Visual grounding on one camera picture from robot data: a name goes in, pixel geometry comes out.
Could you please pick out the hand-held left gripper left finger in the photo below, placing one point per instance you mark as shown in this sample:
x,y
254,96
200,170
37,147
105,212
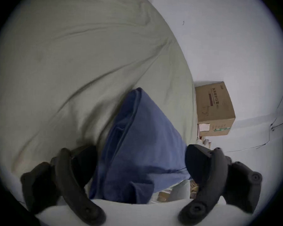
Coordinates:
x,y
68,180

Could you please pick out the brown cardboard carton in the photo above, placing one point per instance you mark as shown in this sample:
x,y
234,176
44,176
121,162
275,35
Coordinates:
x,y
214,107

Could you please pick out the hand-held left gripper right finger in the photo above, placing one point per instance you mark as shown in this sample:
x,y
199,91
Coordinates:
x,y
214,173

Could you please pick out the bed with pale green sheet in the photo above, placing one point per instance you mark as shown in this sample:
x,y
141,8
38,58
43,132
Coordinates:
x,y
73,67

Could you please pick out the dark blue shirt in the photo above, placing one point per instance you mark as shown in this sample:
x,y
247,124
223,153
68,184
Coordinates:
x,y
141,149

